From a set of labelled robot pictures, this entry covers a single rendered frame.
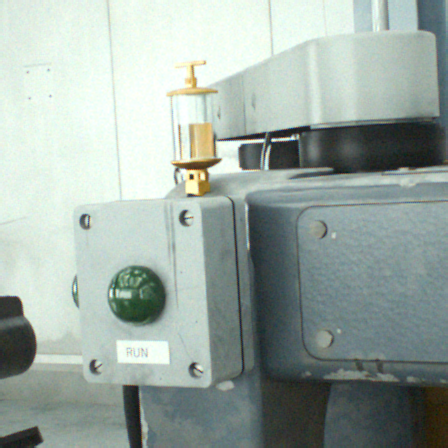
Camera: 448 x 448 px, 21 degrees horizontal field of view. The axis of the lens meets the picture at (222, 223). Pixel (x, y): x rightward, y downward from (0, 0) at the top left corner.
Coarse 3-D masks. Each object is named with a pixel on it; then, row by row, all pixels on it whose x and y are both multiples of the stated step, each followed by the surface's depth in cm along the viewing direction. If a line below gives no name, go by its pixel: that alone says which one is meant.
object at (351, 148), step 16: (352, 128) 71; (368, 128) 71; (384, 128) 71; (400, 128) 71; (416, 128) 71; (432, 128) 72; (304, 144) 74; (320, 144) 72; (336, 144) 71; (352, 144) 71; (368, 144) 71; (384, 144) 71; (400, 144) 71; (416, 144) 71; (432, 144) 72; (304, 160) 74; (320, 160) 72; (336, 160) 71; (352, 160) 71; (368, 160) 71; (384, 160) 71; (400, 160) 71; (416, 160) 71; (432, 160) 72
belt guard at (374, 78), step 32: (384, 32) 71; (416, 32) 72; (256, 64) 88; (288, 64) 78; (320, 64) 72; (352, 64) 71; (384, 64) 71; (416, 64) 71; (224, 96) 102; (256, 96) 88; (288, 96) 78; (320, 96) 72; (352, 96) 71; (384, 96) 71; (416, 96) 72; (224, 128) 103; (256, 128) 89; (288, 128) 123; (320, 128) 73
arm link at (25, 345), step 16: (0, 304) 100; (16, 304) 102; (0, 320) 100; (16, 320) 101; (0, 336) 98; (16, 336) 100; (32, 336) 101; (0, 352) 98; (16, 352) 100; (32, 352) 101; (0, 368) 98; (16, 368) 100
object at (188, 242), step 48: (96, 240) 61; (144, 240) 59; (192, 240) 58; (240, 240) 61; (96, 288) 61; (192, 288) 58; (240, 288) 61; (96, 336) 61; (144, 336) 60; (192, 336) 58; (144, 384) 60; (192, 384) 59
